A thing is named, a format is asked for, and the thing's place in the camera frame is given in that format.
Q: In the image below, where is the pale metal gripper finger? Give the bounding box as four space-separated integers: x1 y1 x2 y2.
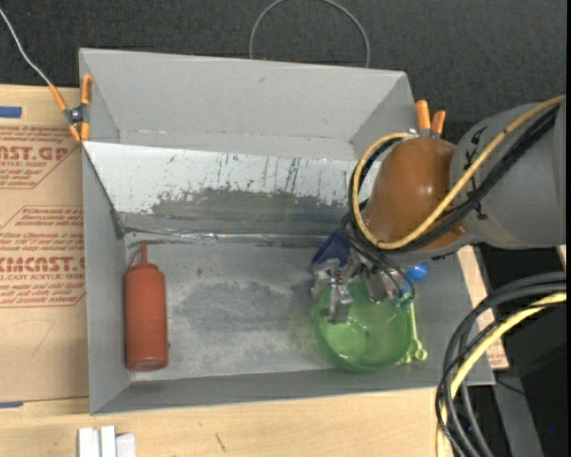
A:
324 283 342 324
338 284 356 324

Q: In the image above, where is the dark blue flat object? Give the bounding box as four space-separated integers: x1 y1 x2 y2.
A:
310 229 349 268

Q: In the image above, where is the clear green plastic bowl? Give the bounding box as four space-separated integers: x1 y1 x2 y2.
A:
311 278 417 373

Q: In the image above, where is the light blue round object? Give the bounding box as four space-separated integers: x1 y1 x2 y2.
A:
401 263 430 286

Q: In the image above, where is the light green measuring spoon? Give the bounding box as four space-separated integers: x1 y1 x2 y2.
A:
398 297 429 366

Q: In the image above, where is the grey metal bin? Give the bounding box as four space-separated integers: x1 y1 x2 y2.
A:
78 48 497 416

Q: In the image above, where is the red squeeze bottle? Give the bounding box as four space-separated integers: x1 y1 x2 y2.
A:
123 242 169 371

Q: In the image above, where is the brown cardboard board, red print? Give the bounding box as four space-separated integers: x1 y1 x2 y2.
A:
0 82 508 407

